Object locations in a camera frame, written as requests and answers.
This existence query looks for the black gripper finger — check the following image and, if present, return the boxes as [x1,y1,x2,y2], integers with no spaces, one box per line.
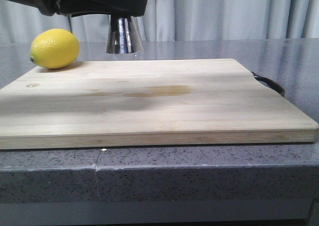
[56,0,150,18]

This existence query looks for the shiny steel jigger shaker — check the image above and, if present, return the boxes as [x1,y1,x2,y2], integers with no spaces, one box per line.
[106,15,144,54]

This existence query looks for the yellow lemon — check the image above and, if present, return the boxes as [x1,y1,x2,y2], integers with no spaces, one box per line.
[29,28,80,69]

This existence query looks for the grey pleated curtain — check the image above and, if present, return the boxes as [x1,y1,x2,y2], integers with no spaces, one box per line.
[0,0,319,43]

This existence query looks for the light wooden cutting board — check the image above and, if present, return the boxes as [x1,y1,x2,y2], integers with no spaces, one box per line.
[0,59,319,150]

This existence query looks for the black cutting board handle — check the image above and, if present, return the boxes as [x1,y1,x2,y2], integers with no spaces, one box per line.
[251,71,285,97]

